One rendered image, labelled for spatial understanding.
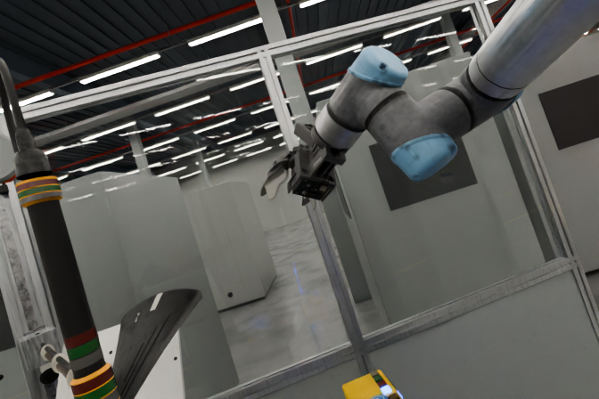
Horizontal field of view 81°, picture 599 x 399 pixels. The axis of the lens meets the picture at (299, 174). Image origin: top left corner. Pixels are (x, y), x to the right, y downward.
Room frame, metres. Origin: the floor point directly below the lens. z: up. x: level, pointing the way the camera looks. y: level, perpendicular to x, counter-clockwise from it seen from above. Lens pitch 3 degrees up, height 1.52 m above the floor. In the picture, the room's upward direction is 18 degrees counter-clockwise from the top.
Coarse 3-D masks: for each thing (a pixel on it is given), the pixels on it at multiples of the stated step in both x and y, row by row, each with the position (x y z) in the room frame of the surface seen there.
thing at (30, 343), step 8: (40, 328) 0.92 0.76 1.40; (48, 328) 0.90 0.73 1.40; (24, 336) 0.89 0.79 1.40; (32, 336) 0.86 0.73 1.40; (40, 336) 0.85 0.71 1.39; (48, 336) 0.86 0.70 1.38; (56, 336) 0.87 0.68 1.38; (24, 344) 0.82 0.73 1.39; (32, 344) 0.83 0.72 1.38; (40, 344) 0.84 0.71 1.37; (56, 344) 0.86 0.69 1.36; (24, 352) 0.82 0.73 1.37; (32, 352) 0.83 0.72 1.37; (56, 352) 0.86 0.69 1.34; (24, 360) 0.86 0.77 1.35; (32, 360) 0.83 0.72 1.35; (40, 360) 0.84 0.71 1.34; (32, 368) 0.83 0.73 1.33
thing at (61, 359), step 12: (0, 60) 0.44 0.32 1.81; (0, 72) 0.43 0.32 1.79; (0, 84) 0.48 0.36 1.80; (12, 84) 0.43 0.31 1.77; (0, 96) 0.48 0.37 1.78; (12, 96) 0.43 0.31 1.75; (12, 108) 0.42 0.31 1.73; (12, 120) 0.49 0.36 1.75; (24, 120) 0.43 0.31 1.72; (12, 132) 0.49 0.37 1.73; (12, 144) 0.49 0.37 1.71; (24, 180) 0.49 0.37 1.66; (48, 348) 0.74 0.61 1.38; (60, 360) 0.61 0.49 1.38; (60, 372) 0.64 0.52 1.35; (72, 372) 0.52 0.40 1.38
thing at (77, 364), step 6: (90, 354) 0.42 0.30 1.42; (96, 354) 0.42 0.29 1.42; (102, 354) 0.43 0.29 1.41; (78, 360) 0.41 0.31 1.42; (84, 360) 0.41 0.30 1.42; (90, 360) 0.42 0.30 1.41; (96, 360) 0.42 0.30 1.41; (72, 366) 0.41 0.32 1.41; (78, 366) 0.41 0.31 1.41; (84, 366) 0.41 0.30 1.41
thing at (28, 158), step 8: (24, 128) 0.42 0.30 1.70; (16, 136) 0.42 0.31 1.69; (24, 136) 0.42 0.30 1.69; (32, 136) 0.43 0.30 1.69; (24, 144) 0.42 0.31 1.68; (32, 144) 0.43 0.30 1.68; (16, 152) 0.42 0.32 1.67; (24, 152) 0.41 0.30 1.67; (32, 152) 0.42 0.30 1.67; (40, 152) 0.42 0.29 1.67; (16, 160) 0.41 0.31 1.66; (24, 160) 0.41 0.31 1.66; (32, 160) 0.41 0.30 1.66; (40, 160) 0.42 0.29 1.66; (48, 160) 0.44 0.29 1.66; (16, 168) 0.41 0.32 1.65; (24, 168) 0.41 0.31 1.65; (32, 168) 0.41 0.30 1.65; (40, 168) 0.42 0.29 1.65; (48, 168) 0.43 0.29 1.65; (16, 176) 0.41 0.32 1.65; (24, 176) 0.43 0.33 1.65; (32, 176) 0.44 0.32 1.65; (40, 176) 0.45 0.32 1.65
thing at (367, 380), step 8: (368, 376) 0.84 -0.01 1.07; (384, 376) 0.82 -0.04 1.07; (344, 384) 0.84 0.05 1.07; (352, 384) 0.83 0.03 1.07; (360, 384) 0.82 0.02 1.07; (368, 384) 0.81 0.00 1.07; (376, 384) 0.80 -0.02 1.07; (344, 392) 0.82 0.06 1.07; (352, 392) 0.80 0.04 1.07; (360, 392) 0.79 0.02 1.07; (368, 392) 0.78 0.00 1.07; (376, 392) 0.77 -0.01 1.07; (392, 392) 0.76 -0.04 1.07
